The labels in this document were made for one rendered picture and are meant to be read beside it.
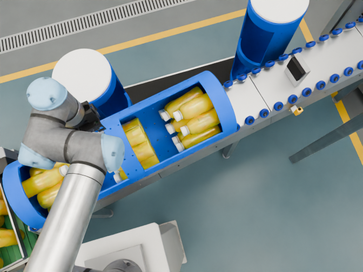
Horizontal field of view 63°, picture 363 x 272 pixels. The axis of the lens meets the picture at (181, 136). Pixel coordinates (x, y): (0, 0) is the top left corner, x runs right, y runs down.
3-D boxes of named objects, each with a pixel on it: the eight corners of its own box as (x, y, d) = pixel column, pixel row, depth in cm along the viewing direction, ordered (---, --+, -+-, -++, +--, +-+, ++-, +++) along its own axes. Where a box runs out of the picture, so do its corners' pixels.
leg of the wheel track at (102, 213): (114, 215, 222) (83, 215, 161) (107, 218, 222) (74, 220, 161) (111, 208, 223) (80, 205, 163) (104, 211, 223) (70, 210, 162)
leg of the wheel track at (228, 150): (231, 156, 229) (243, 135, 169) (224, 160, 229) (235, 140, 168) (227, 149, 231) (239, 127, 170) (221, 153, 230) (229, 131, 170)
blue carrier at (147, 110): (235, 141, 133) (241, 114, 107) (53, 231, 127) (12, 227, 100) (205, 91, 143) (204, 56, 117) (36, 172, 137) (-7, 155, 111)
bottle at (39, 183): (29, 199, 117) (71, 178, 118) (20, 200, 110) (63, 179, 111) (23, 183, 118) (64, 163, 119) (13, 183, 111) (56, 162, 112)
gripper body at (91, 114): (107, 130, 89) (94, 117, 77) (80, 143, 88) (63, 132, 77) (98, 109, 91) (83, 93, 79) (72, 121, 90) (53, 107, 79)
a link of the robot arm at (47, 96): (17, 108, 62) (29, 70, 64) (43, 123, 73) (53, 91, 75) (53, 113, 62) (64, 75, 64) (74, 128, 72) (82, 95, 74)
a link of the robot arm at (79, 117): (55, 128, 72) (44, 100, 75) (63, 133, 77) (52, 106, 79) (83, 114, 73) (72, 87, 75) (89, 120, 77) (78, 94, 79)
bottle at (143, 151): (155, 154, 123) (116, 174, 122) (148, 140, 123) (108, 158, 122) (155, 155, 116) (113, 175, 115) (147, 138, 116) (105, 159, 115)
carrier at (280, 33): (242, 55, 234) (222, 83, 229) (268, -35, 150) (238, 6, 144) (274, 73, 229) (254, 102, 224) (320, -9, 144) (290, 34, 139)
